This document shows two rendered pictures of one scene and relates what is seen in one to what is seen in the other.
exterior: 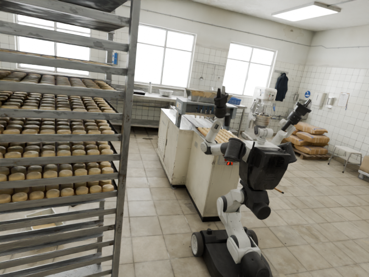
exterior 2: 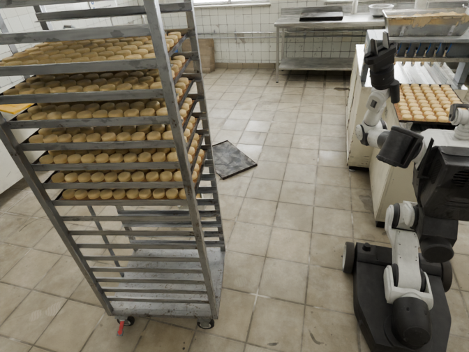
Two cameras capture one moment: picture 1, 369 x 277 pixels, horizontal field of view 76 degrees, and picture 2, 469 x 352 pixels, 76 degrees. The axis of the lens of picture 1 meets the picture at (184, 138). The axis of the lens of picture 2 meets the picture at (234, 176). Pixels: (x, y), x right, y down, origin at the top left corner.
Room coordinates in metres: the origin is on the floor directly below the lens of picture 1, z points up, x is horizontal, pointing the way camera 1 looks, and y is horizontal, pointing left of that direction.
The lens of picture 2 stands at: (0.33, -0.42, 1.74)
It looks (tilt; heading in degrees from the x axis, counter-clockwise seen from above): 36 degrees down; 37
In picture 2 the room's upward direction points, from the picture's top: 5 degrees counter-clockwise
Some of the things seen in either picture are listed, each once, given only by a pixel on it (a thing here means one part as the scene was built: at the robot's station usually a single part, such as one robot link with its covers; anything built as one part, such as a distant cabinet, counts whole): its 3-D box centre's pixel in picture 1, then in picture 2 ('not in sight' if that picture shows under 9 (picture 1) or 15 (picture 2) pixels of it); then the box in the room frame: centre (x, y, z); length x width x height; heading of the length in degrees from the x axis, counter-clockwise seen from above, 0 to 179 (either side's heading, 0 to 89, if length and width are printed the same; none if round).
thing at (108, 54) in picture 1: (104, 155); (208, 144); (1.33, 0.47, 0.97); 0.03 x 0.03 x 1.70; 30
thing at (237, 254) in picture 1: (242, 248); (406, 286); (1.54, -0.58, 0.28); 0.21 x 0.20 x 0.13; 17
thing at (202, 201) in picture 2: (48, 218); (164, 202); (1.16, 0.72, 0.60); 0.64 x 0.03 x 0.03; 120
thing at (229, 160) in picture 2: not in sight; (225, 158); (2.42, 1.23, 0.01); 0.60 x 0.40 x 0.03; 65
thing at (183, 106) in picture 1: (204, 115); (414, 58); (3.03, -0.21, 1.01); 0.72 x 0.33 x 0.34; 108
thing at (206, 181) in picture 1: (211, 171); (405, 156); (2.55, -0.36, 0.45); 0.70 x 0.34 x 0.90; 18
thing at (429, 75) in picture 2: (210, 123); (428, 71); (3.18, -0.31, 0.87); 2.01 x 0.03 x 0.07; 18
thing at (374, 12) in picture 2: (166, 93); (380, 10); (5.46, 0.58, 0.94); 0.33 x 0.33 x 0.12
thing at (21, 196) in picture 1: (20, 197); (106, 193); (0.81, 0.62, 0.96); 0.05 x 0.05 x 0.02
